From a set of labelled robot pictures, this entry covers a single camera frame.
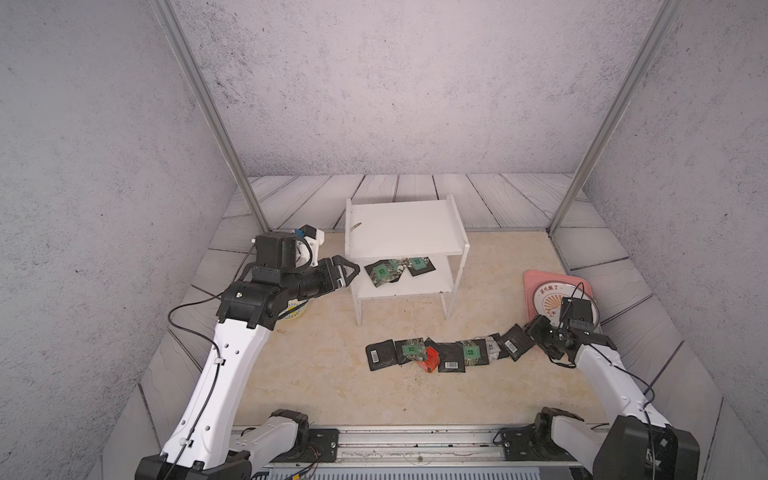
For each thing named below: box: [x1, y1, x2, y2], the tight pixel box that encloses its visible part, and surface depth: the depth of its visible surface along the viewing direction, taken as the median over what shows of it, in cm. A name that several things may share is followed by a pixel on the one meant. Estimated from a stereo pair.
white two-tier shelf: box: [344, 194, 470, 326], surface depth 85 cm
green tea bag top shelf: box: [402, 337, 427, 361], surface depth 91 cm
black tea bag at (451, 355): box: [424, 337, 466, 373], surface depth 90 cm
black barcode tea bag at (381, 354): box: [365, 339, 397, 371], surface depth 91 cm
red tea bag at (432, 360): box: [416, 346, 440, 373], surface depth 88 cm
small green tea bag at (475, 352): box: [460, 339, 489, 366], surface depth 89 cm
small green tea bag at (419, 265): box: [404, 256, 436, 277], surface depth 92 cm
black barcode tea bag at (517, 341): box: [502, 323, 536, 362], surface depth 91 cm
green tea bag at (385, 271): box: [364, 259, 409, 288], surface depth 90 cm
